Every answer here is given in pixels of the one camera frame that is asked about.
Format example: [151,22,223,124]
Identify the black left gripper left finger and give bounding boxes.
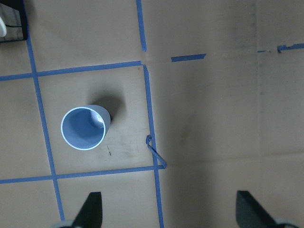
[72,192,103,228]

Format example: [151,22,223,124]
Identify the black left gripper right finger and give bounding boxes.
[236,190,277,228]

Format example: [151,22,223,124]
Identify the light blue plastic cup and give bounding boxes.
[60,105,111,151]

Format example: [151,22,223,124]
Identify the white smiley mug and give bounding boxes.
[0,17,7,38]

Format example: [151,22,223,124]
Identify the black wire mug rack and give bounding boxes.
[0,0,28,43]

